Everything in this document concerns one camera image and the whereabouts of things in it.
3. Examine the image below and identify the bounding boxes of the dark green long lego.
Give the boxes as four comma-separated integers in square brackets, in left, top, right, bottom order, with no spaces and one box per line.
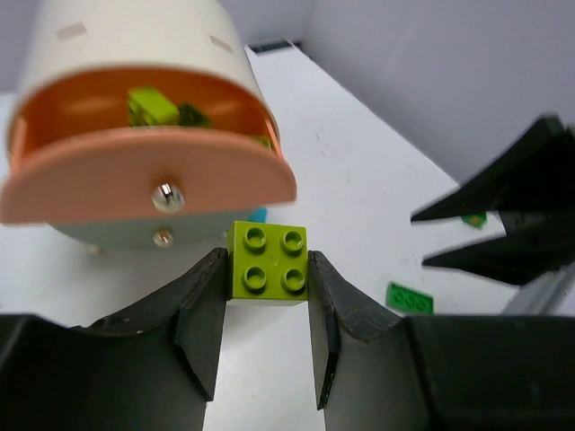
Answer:
[385,282,434,315]

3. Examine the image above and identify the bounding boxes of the grey bottom drawer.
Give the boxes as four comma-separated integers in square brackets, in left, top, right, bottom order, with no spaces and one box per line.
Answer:
[51,208,258,249]

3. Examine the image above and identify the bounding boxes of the lime square lego front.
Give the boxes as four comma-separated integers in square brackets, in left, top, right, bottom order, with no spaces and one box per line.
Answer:
[179,102,211,128]

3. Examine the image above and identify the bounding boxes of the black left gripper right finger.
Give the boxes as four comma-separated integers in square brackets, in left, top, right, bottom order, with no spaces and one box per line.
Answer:
[308,251,574,430]

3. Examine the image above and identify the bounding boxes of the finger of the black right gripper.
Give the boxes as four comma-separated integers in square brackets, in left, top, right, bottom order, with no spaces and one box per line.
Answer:
[422,210,574,286]
[411,115,574,222]

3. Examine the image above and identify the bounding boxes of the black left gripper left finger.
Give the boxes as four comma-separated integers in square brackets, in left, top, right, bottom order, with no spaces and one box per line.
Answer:
[1,248,228,430]

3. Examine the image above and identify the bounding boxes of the right blue corner label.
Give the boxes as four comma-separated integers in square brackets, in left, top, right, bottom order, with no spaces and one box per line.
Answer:
[249,39,302,54]

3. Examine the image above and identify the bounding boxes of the aluminium front rail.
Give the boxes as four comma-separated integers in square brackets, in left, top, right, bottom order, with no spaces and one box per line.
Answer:
[501,264,574,315]

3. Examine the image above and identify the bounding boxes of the lime curved lego assembly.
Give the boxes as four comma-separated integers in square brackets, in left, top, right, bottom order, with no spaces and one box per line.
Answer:
[128,86,180,127]

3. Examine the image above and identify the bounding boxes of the small green square lego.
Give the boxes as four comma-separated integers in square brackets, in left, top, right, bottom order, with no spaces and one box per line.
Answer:
[461,212,487,230]

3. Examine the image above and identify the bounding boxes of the lime square lego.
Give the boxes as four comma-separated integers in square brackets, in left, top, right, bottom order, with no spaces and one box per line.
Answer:
[179,102,211,128]
[226,221,308,305]

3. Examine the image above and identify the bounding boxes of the long teal lego brick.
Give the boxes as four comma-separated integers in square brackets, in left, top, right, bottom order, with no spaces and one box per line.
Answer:
[248,207,268,224]

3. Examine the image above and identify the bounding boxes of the cream cylindrical drawer container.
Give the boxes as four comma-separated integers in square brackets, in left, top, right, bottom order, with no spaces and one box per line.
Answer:
[8,1,279,145]

